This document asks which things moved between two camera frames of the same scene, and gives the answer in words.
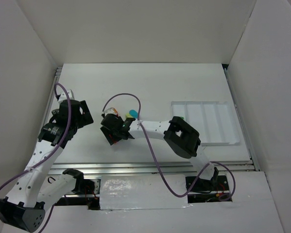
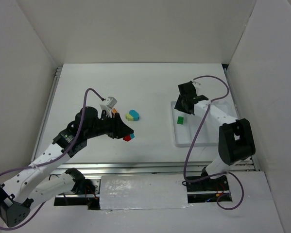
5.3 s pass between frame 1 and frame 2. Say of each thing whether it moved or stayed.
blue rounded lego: stayed
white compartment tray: stayed
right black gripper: moved
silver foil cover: stayed
